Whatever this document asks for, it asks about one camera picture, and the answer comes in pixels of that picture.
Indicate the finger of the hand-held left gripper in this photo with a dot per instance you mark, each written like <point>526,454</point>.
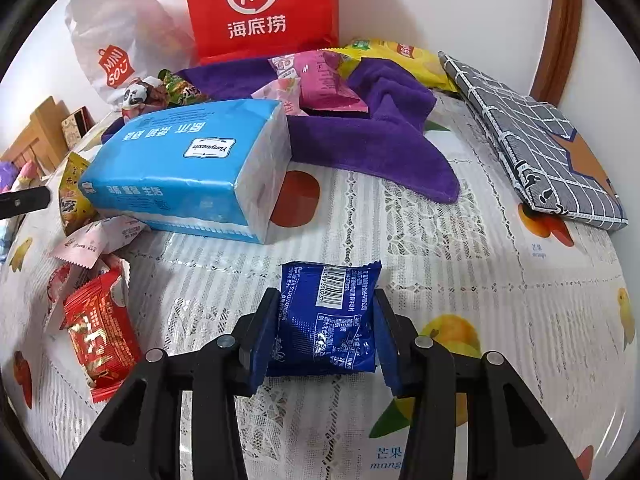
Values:
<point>25,201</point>

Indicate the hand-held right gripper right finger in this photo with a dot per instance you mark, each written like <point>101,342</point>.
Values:
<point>395,355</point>

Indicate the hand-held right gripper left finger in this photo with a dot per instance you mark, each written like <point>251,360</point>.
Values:
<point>262,355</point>

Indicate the yellow triangular snack packet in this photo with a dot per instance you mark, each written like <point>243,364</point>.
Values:
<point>75,195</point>

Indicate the blue snack packet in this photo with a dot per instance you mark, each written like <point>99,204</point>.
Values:
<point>325,320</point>

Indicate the pink white snack packet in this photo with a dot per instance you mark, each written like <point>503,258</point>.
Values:
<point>95,242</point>

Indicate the panda print snack packet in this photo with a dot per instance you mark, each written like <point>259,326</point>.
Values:
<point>135,94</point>

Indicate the red snack packet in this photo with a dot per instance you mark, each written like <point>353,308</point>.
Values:
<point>97,340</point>

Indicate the green snack packet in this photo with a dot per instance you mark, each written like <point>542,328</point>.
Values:
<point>182,91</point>

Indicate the purple towel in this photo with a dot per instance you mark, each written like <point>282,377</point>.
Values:
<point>350,145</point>

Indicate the pale pink snack packet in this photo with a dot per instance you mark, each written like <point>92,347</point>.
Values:
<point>280,91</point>

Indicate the pink cartoon snack bag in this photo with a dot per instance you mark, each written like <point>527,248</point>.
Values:
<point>320,80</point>

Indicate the pink white plush toy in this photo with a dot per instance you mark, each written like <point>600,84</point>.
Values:
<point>20,172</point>

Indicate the wooden chair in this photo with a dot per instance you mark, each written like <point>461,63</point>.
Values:
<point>40,135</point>

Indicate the patterned book box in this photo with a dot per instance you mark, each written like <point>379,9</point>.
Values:
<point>75,125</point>

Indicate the blue tissue pack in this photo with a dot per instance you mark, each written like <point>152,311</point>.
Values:
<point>190,170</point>

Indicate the white plastic shopping bag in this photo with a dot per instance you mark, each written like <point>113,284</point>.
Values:
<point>125,35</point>

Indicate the grey checked folded cloth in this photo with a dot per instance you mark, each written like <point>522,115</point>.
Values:
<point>525,135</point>

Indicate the yellow chip bag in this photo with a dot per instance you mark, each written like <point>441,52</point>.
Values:
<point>400,60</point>

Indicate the red paper bag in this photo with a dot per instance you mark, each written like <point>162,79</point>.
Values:
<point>260,10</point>

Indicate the wooden door frame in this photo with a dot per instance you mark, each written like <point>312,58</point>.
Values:
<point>560,35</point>

